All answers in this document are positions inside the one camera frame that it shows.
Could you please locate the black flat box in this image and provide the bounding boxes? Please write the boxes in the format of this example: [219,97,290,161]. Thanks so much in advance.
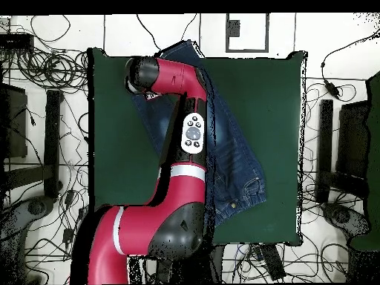
[0,33,35,51]

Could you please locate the dark green table cloth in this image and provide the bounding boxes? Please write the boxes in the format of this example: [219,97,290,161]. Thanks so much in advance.
[87,47,307,247]

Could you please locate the black cable with plug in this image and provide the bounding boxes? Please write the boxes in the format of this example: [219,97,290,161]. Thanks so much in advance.
[136,13,163,58]

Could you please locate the large black case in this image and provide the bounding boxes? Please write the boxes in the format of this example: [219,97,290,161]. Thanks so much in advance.
[0,83,28,159]

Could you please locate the blue denim jeans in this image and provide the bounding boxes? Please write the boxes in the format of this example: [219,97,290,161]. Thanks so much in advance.
[130,39,267,228]

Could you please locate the coil of black cables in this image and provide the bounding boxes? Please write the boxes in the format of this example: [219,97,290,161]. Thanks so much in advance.
[16,48,90,90]

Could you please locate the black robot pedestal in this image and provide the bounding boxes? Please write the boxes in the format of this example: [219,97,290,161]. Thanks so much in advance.
[127,244,225,284]

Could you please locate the grey rectangular frame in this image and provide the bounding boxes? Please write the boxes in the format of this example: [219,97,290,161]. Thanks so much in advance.
[225,13,270,53]

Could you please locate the black stand bar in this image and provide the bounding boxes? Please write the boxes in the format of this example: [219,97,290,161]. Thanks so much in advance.
[336,100,370,179]
[43,89,64,199]
[319,99,334,176]

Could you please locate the dark grey chair base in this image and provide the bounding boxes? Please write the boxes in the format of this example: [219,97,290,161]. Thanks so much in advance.
[0,195,56,284]

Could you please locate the black power adapter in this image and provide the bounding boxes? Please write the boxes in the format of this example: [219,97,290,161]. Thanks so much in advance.
[324,79,341,98]

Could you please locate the black power strip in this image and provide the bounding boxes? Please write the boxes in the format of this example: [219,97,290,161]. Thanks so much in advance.
[259,243,286,281]

